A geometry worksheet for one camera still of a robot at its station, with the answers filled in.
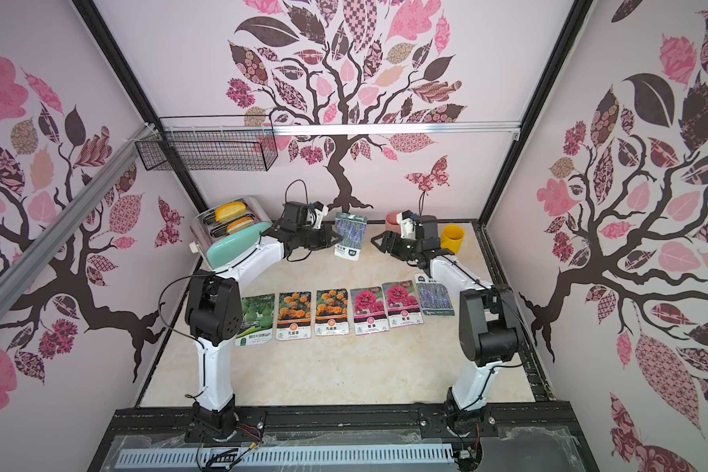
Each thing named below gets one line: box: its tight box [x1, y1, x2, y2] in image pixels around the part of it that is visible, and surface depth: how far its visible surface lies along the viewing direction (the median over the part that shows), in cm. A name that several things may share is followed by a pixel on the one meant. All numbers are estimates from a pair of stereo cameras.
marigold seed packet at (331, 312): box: [314, 288, 350, 337], surface depth 97 cm
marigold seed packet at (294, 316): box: [275, 291, 312, 341], surface depth 96 cm
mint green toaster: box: [189, 196, 273, 270], surface depth 96 cm
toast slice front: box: [226, 216, 255, 235], surface depth 95 cm
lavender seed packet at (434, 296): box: [413, 272, 456, 316], surface depth 99 cm
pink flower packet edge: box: [381, 280, 424, 329], surface depth 97 cm
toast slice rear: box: [214, 201, 247, 223], surface depth 97 cm
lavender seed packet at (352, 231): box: [334, 213, 368, 262], surface depth 97 cm
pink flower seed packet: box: [350, 285, 390, 337], surface depth 97 cm
